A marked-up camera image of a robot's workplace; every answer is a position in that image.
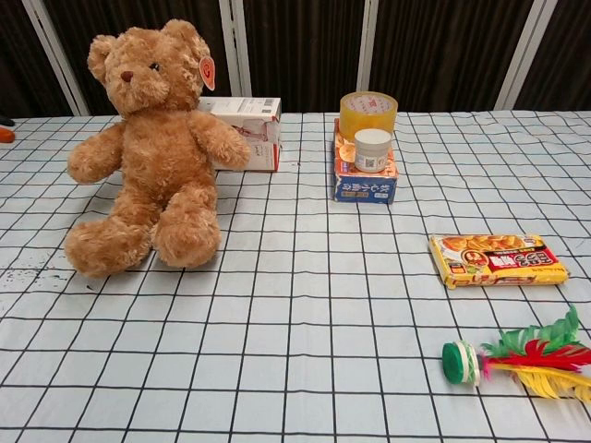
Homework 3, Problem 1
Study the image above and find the small white jar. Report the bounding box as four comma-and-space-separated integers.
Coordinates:
354, 128, 393, 174

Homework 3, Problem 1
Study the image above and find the brown teddy bear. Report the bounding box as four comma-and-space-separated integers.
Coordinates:
64, 18, 252, 278

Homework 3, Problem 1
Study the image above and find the yellow curry box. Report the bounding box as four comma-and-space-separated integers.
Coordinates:
428, 233, 570, 290

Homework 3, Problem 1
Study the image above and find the blue and orange box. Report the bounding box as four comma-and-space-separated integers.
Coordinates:
332, 117, 399, 205

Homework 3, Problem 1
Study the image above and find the blue checked tablecloth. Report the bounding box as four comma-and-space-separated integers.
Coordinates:
0, 109, 591, 443

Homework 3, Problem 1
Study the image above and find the clear yellowish tape roll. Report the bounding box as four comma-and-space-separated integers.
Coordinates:
340, 90, 399, 142

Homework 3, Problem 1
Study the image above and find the colourful feather shuttlecock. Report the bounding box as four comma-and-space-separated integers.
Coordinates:
441, 304, 591, 405

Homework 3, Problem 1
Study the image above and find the white metal frame bar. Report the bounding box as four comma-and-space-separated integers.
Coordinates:
21, 0, 90, 116
354, 0, 380, 93
218, 0, 253, 99
495, 0, 549, 111

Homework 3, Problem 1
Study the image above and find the white cardboard box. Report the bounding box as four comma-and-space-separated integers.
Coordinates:
196, 96, 283, 173

